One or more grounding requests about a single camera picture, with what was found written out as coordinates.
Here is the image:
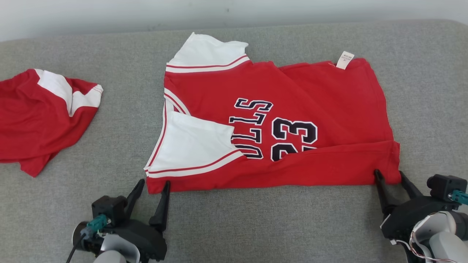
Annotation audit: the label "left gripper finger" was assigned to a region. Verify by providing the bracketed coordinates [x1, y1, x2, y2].
[125, 179, 146, 218]
[149, 180, 171, 233]

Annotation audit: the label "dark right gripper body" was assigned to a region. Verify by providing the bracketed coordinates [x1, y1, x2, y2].
[380, 195, 460, 242]

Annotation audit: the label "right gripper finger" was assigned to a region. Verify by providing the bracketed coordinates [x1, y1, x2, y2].
[399, 171, 424, 200]
[374, 169, 399, 216]

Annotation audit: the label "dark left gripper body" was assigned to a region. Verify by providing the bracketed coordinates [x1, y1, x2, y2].
[72, 218, 168, 262]

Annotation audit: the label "red jersey printed 23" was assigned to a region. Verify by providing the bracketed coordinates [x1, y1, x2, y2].
[144, 32, 401, 194]

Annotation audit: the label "red white sports jersey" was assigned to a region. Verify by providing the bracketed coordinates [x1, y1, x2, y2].
[0, 69, 104, 178]

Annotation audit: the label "grey fabric sofa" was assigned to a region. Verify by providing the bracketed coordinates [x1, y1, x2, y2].
[0, 19, 468, 263]

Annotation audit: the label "thin red white wires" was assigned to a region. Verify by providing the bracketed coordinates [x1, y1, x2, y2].
[396, 238, 458, 263]

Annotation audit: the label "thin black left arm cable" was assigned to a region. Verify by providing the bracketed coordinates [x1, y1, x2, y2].
[66, 215, 111, 263]

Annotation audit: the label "right camera cable teal plug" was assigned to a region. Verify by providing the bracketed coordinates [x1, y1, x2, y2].
[451, 190, 468, 206]

